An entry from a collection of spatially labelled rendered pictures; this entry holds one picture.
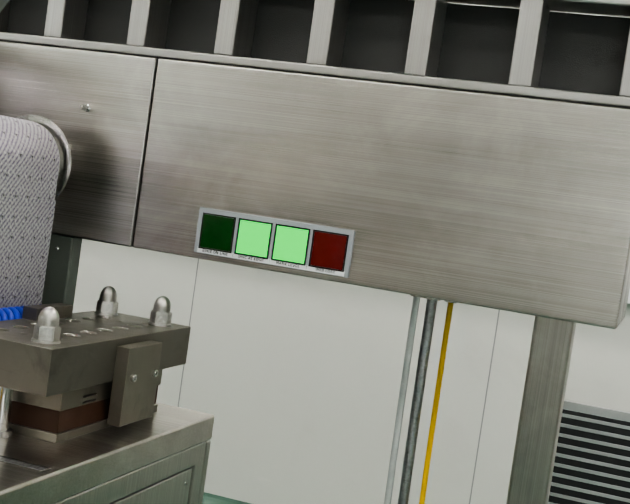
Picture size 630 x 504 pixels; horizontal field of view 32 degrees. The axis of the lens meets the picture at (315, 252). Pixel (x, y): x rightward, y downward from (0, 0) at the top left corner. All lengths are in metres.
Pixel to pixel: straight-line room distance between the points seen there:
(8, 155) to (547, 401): 0.88
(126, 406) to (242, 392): 2.68
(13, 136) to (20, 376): 0.38
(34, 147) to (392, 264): 0.55
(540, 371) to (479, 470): 2.30
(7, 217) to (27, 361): 0.28
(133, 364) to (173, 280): 2.77
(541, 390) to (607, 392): 2.19
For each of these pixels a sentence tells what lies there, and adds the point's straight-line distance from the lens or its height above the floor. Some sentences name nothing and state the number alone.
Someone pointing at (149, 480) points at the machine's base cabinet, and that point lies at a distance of 1.56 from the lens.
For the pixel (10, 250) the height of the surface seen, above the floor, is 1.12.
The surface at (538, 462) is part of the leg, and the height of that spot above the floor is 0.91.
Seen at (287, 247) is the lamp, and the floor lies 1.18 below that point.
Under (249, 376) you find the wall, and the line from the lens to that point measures 4.18.
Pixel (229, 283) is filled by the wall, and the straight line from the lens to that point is 4.19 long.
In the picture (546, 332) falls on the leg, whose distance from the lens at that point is 1.70.
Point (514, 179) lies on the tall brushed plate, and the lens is 1.54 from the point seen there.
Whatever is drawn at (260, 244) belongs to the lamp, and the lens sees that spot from 1.63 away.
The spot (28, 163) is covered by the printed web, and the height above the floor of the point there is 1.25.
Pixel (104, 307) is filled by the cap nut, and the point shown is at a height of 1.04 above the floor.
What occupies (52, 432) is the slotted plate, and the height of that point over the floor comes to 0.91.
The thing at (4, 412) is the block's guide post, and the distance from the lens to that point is 1.45.
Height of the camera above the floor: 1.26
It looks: 3 degrees down
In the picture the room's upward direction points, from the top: 8 degrees clockwise
